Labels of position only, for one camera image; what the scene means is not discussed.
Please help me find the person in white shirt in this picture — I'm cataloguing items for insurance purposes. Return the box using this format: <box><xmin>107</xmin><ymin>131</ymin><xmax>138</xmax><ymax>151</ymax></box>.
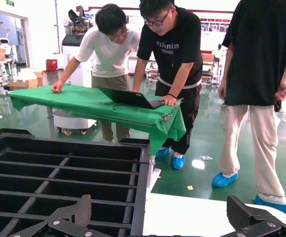
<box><xmin>51</xmin><ymin>3</ymin><xmax>140</xmax><ymax>144</ymax></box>

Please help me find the black slotted container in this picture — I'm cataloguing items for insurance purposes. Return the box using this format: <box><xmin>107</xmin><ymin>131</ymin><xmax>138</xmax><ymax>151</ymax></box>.
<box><xmin>0</xmin><ymin>128</ymin><xmax>151</xmax><ymax>237</ymax></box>

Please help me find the red bin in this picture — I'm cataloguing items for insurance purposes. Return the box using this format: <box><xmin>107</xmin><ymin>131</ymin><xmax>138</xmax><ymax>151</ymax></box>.
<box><xmin>45</xmin><ymin>59</ymin><xmax>58</xmax><ymax>72</ymax></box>

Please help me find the blue shoe covers right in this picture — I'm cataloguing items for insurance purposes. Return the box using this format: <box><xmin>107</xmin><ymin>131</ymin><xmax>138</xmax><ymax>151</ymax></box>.
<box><xmin>211</xmin><ymin>0</ymin><xmax>286</xmax><ymax>219</ymax></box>

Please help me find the white table leg with foot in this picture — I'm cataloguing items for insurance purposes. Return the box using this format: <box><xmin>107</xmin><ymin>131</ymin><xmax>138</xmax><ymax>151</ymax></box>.
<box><xmin>45</xmin><ymin>106</ymin><xmax>57</xmax><ymax>139</ymax></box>
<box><xmin>146</xmin><ymin>154</ymin><xmax>162</xmax><ymax>196</ymax></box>

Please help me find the background workbench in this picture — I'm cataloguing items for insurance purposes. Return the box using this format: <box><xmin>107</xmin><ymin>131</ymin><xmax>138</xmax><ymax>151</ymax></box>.
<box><xmin>201</xmin><ymin>53</ymin><xmax>223</xmax><ymax>86</ymax></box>

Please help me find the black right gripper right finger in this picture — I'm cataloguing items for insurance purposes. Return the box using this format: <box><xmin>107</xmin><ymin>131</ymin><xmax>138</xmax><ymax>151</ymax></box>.
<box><xmin>220</xmin><ymin>195</ymin><xmax>286</xmax><ymax>237</ymax></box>

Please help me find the black laptop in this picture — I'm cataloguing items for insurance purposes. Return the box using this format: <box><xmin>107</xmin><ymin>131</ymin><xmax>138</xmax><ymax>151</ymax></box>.
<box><xmin>97</xmin><ymin>86</ymin><xmax>165</xmax><ymax>110</ymax></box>

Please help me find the white humanoid robot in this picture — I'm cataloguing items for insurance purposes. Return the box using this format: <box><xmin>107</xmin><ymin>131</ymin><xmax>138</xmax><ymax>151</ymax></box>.
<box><xmin>0</xmin><ymin>21</ymin><xmax>17</xmax><ymax>77</ymax></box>

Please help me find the white wheeled robot cabinet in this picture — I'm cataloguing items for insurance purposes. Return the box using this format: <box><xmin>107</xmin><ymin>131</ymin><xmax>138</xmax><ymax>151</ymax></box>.
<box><xmin>52</xmin><ymin>6</ymin><xmax>99</xmax><ymax>136</ymax></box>

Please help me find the green tablecloth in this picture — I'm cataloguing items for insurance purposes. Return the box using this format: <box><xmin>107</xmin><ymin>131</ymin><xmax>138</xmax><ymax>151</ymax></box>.
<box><xmin>8</xmin><ymin>83</ymin><xmax>187</xmax><ymax>156</ymax></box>

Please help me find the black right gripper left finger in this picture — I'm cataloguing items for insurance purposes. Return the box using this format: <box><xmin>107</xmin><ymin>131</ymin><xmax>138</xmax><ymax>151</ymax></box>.
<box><xmin>8</xmin><ymin>194</ymin><xmax>114</xmax><ymax>237</ymax></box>

